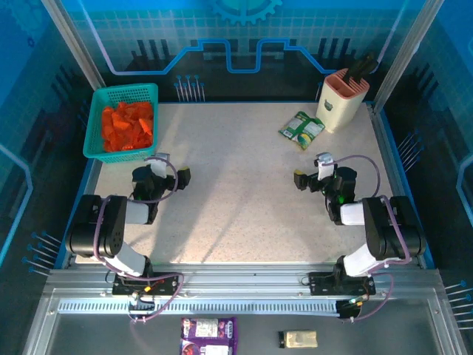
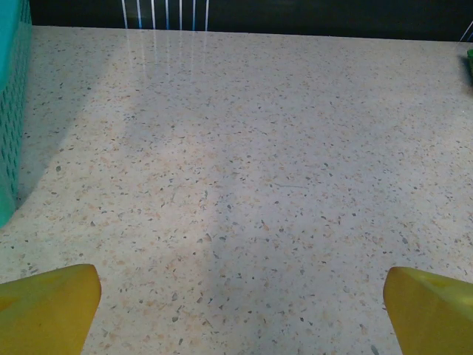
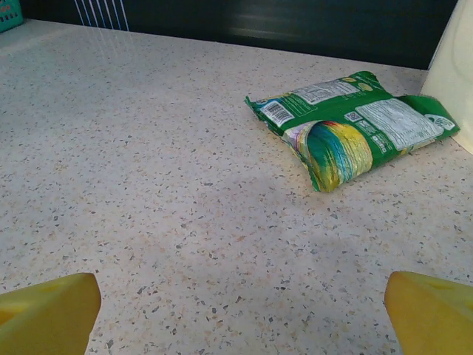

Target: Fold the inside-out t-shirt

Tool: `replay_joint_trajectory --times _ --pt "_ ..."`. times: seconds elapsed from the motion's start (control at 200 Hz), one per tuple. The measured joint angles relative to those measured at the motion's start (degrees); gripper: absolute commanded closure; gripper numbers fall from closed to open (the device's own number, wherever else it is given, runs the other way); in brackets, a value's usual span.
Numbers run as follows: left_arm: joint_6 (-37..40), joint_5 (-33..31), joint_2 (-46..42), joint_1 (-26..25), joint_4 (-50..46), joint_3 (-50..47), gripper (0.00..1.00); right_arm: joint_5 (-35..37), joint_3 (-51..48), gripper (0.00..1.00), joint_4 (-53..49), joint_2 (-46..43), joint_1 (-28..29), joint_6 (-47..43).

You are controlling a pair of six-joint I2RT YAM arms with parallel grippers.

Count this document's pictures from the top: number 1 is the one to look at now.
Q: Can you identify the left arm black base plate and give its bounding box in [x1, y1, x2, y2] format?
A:
[112, 271, 179, 297]

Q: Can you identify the aluminium frame post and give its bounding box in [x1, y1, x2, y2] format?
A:
[372, 0, 446, 107]
[39, 0, 107, 89]

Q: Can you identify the teal plastic basket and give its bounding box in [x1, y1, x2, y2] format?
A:
[82, 83, 160, 164]

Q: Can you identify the cream knife block pink top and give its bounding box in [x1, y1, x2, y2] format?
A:
[316, 68, 370, 133]

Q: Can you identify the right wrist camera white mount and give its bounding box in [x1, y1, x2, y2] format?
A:
[314, 152, 336, 181]

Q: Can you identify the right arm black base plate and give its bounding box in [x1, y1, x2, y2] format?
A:
[308, 271, 377, 297]

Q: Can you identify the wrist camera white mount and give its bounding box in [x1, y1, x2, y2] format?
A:
[314, 152, 336, 181]
[152, 152, 171, 179]

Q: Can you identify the green snack packet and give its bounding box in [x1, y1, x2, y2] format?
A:
[278, 110, 326, 151]

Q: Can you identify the orange t-shirt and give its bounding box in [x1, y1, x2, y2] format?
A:
[101, 101, 155, 152]

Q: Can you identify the slotted grey cable duct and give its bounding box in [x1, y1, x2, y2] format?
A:
[57, 298, 341, 316]

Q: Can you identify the beige packet black end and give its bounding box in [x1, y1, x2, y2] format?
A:
[277, 330, 319, 349]

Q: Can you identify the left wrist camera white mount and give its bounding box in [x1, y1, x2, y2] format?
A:
[152, 152, 171, 179]

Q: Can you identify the black knife handle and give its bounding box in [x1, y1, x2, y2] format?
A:
[345, 51, 380, 81]

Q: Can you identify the purple snack packet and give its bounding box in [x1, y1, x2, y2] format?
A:
[180, 317, 238, 355]

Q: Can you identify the aluminium frame rail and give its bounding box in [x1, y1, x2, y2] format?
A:
[44, 263, 444, 300]

